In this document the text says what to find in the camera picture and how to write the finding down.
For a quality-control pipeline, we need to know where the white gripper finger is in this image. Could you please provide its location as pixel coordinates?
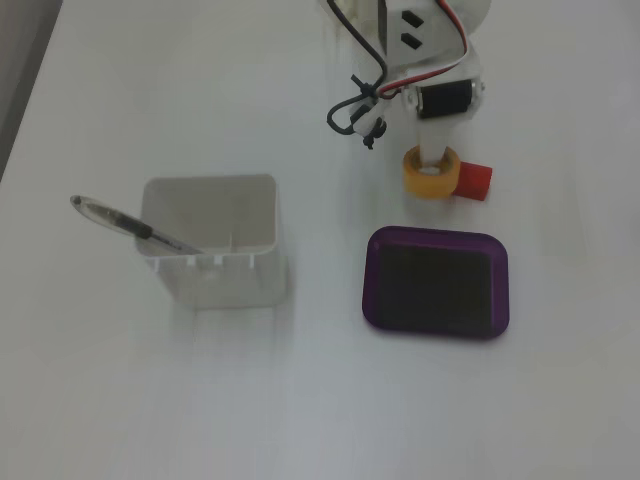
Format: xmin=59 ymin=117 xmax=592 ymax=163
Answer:
xmin=344 ymin=29 xmax=390 ymax=140
xmin=416 ymin=119 xmax=455 ymax=171

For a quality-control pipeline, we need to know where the white gripper body with motor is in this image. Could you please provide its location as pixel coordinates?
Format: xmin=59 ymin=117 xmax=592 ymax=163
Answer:
xmin=377 ymin=0 xmax=486 ymax=124

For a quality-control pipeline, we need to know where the yellow masking tape roll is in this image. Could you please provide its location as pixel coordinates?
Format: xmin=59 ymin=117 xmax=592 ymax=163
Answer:
xmin=402 ymin=145 xmax=462 ymax=202

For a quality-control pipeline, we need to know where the red ribbed block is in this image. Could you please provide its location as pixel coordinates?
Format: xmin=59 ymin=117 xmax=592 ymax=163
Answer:
xmin=452 ymin=160 xmax=496 ymax=204

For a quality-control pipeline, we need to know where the purple metal tray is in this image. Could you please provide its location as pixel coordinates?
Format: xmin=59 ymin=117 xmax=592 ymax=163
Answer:
xmin=360 ymin=225 xmax=511 ymax=343

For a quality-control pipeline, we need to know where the white square pen holder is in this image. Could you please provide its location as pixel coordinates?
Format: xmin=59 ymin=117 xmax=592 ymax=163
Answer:
xmin=135 ymin=173 xmax=290 ymax=310

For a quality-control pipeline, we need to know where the black clear ballpoint pen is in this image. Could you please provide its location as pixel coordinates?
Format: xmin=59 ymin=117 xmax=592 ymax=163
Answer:
xmin=68 ymin=194 xmax=207 ymax=256

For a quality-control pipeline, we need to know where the red white black servo wire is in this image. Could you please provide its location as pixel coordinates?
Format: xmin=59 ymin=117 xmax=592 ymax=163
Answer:
xmin=378 ymin=0 xmax=475 ymax=97

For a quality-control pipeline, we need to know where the black cable with zip ties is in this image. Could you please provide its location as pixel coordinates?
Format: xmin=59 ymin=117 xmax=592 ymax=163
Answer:
xmin=326 ymin=0 xmax=390 ymax=151

